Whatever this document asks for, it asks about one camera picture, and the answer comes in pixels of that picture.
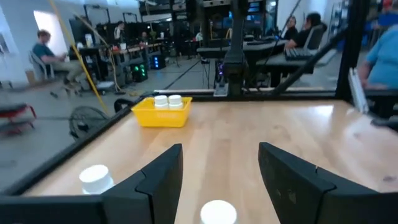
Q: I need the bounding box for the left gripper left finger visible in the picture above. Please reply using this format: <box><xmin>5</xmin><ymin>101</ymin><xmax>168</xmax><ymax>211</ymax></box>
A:
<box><xmin>101</xmin><ymin>143</ymin><xmax>183</xmax><ymax>224</ymax></box>

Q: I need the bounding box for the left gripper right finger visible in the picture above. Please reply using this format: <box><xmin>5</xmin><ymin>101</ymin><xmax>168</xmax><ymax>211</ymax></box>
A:
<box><xmin>257</xmin><ymin>142</ymin><xmax>379</xmax><ymax>224</ymax></box>

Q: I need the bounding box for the white pill bottle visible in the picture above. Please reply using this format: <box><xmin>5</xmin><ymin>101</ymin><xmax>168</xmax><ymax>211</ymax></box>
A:
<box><xmin>168</xmin><ymin>94</ymin><xmax>184</xmax><ymax>110</ymax></box>
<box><xmin>78</xmin><ymin>164</ymin><xmax>115</xmax><ymax>195</ymax></box>
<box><xmin>200</xmin><ymin>199</ymin><xmax>238</xmax><ymax>224</ymax></box>
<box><xmin>154</xmin><ymin>95</ymin><xmax>170</xmax><ymax>110</ymax></box>

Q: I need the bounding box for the yellow plastic basket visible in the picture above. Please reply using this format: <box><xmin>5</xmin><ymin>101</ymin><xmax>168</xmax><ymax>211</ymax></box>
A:
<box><xmin>131</xmin><ymin>96</ymin><xmax>193</xmax><ymax>128</ymax></box>

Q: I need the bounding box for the black floor fan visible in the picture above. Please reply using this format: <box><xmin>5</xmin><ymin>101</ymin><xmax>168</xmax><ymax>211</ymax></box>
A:
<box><xmin>68</xmin><ymin>105</ymin><xmax>110</xmax><ymax>141</ymax></box>

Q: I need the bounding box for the white flat panel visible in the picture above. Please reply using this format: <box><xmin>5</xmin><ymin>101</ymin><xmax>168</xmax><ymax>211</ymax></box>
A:
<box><xmin>348</xmin><ymin>67</ymin><xmax>370</xmax><ymax>114</ymax></box>

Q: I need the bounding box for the computer with green lights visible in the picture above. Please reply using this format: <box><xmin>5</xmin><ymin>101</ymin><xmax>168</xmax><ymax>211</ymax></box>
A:
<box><xmin>130</xmin><ymin>61</ymin><xmax>149</xmax><ymax>83</ymax></box>

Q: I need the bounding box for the computer with blue lights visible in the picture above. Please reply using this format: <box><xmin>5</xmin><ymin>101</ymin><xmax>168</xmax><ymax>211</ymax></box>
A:
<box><xmin>149</xmin><ymin>54</ymin><xmax>167</xmax><ymax>70</ymax></box>

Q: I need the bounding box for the black desk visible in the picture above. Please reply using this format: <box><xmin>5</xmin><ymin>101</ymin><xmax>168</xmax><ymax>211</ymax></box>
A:
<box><xmin>197</xmin><ymin>39</ymin><xmax>315</xmax><ymax>88</ymax></box>

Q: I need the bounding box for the red stool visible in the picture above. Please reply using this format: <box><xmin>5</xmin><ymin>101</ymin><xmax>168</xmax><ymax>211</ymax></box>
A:
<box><xmin>0</xmin><ymin>103</ymin><xmax>37</xmax><ymax>136</ymax></box>

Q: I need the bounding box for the white chair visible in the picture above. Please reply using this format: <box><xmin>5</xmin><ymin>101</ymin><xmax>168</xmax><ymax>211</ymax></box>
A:
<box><xmin>29</xmin><ymin>51</ymin><xmax>55</xmax><ymax>82</ymax></box>

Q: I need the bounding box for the black aluminium table frame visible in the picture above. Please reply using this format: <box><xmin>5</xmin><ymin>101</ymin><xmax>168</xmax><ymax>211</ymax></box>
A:
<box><xmin>0</xmin><ymin>0</ymin><xmax>398</xmax><ymax>197</ymax></box>

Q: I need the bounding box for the yellow hanging cable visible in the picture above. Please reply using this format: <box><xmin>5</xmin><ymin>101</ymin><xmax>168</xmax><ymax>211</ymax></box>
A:
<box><xmin>48</xmin><ymin>0</ymin><xmax>110</xmax><ymax>115</ymax></box>

